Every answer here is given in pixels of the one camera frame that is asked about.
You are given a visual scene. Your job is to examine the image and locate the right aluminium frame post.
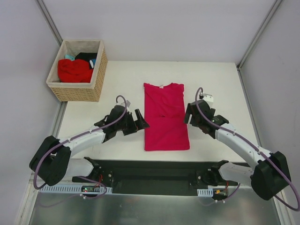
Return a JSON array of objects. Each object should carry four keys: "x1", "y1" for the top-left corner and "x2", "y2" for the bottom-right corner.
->
[{"x1": 236, "y1": 0, "x2": 284, "y2": 71}]

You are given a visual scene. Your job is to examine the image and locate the red t shirt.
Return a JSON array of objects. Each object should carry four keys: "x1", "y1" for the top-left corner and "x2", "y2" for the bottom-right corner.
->
[{"x1": 57, "y1": 59, "x2": 93, "y2": 83}]

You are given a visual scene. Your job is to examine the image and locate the right white cable duct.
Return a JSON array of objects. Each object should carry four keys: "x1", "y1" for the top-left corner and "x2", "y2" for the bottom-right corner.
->
[{"x1": 197, "y1": 188, "x2": 214, "y2": 197}]

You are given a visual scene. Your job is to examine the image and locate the left aluminium frame post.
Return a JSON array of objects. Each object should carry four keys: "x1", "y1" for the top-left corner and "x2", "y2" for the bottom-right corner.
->
[{"x1": 35, "y1": 0, "x2": 63, "y2": 46}]

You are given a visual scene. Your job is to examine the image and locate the wicker basket with liner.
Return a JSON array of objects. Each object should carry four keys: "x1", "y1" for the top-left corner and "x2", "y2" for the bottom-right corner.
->
[{"x1": 46, "y1": 39, "x2": 108, "y2": 102}]

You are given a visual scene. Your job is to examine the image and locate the aluminium frame post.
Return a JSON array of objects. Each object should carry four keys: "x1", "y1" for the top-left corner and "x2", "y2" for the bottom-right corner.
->
[
  {"x1": 236, "y1": 0, "x2": 284, "y2": 71},
  {"x1": 35, "y1": 0, "x2": 63, "y2": 46}
]

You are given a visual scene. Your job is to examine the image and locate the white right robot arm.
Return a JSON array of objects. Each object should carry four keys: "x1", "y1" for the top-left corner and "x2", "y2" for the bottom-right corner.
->
[{"x1": 184, "y1": 99, "x2": 291, "y2": 200}]

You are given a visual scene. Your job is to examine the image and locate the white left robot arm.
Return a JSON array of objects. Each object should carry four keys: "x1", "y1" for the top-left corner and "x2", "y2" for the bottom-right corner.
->
[{"x1": 29, "y1": 105, "x2": 149, "y2": 186}]

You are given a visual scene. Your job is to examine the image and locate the black t shirt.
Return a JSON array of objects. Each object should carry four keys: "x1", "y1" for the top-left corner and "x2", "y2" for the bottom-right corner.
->
[{"x1": 75, "y1": 52, "x2": 97, "y2": 69}]

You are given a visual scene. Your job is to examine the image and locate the left white cable duct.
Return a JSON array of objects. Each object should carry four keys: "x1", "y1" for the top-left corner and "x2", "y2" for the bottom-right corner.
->
[{"x1": 40, "y1": 184, "x2": 113, "y2": 195}]

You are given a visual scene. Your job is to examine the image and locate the magenta pink t shirt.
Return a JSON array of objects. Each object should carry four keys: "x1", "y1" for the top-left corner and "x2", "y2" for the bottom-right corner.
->
[{"x1": 143, "y1": 83, "x2": 190, "y2": 151}]

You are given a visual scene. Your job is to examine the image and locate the white cable duct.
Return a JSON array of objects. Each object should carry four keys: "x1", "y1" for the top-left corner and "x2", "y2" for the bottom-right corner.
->
[
  {"x1": 40, "y1": 184, "x2": 113, "y2": 195},
  {"x1": 197, "y1": 188, "x2": 214, "y2": 197}
]

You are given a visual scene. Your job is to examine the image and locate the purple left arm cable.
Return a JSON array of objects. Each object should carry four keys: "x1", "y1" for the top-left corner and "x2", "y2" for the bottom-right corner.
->
[{"x1": 34, "y1": 95, "x2": 128, "y2": 207}]

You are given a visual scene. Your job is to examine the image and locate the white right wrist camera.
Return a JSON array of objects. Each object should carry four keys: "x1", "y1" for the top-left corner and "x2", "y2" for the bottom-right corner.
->
[{"x1": 199, "y1": 93, "x2": 214, "y2": 108}]

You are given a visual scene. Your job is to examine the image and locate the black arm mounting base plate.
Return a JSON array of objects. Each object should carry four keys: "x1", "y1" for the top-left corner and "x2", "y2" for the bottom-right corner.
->
[{"x1": 71, "y1": 159, "x2": 237, "y2": 195}]

